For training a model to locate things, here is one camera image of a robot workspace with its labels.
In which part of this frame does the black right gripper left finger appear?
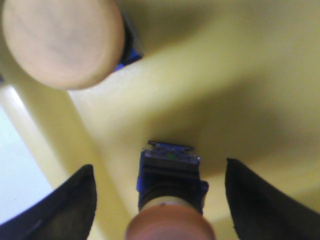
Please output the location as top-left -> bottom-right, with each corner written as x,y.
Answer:
0,164 -> 97,240

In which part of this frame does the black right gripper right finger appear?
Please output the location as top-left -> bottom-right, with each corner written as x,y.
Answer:
225,158 -> 320,240

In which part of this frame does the yellow plastic tray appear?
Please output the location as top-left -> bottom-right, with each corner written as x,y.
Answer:
0,0 -> 320,240

